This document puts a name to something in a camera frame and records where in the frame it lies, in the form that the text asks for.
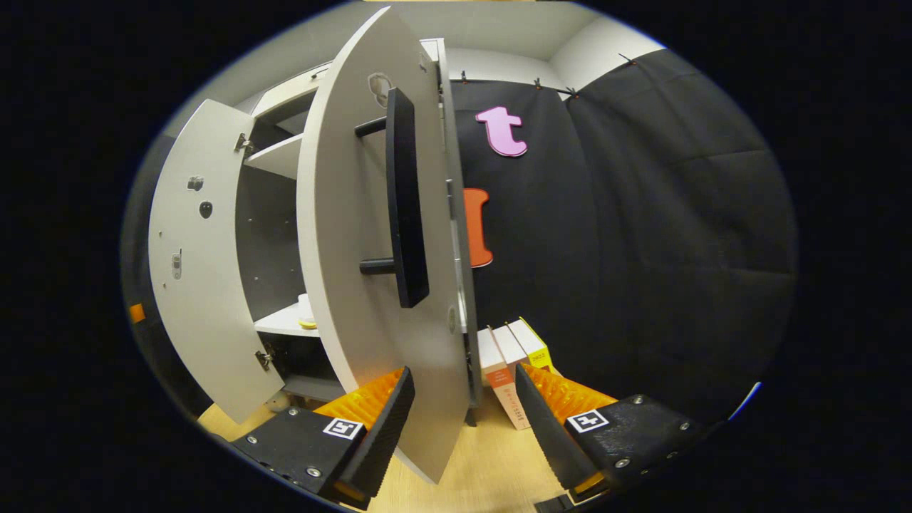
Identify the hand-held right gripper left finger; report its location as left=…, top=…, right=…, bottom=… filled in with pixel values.
left=232, top=367, right=416, bottom=509

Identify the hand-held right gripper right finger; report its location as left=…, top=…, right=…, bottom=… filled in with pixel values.
left=514, top=363, right=707, bottom=500

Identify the white cabinet door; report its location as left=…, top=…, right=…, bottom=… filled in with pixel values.
left=297, top=7, right=477, bottom=485
left=148, top=100, right=286, bottom=425

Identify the white shoe cabinet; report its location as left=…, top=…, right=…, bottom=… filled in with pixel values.
left=235, top=39, right=485, bottom=428

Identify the white and orange box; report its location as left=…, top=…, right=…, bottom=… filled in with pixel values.
left=476, top=326, right=532, bottom=430

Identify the black backdrop cloth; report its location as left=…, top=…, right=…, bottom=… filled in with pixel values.
left=121, top=48, right=799, bottom=428

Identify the black door handle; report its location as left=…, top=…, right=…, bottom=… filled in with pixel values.
left=355, top=88, right=430, bottom=309

